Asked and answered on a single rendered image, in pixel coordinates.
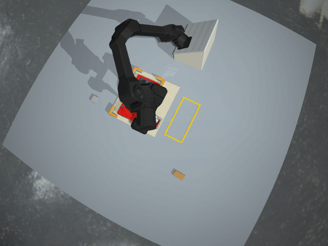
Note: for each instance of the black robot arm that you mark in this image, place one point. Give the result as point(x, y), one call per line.
point(135, 96)

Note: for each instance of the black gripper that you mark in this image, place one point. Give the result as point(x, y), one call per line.
point(159, 94)

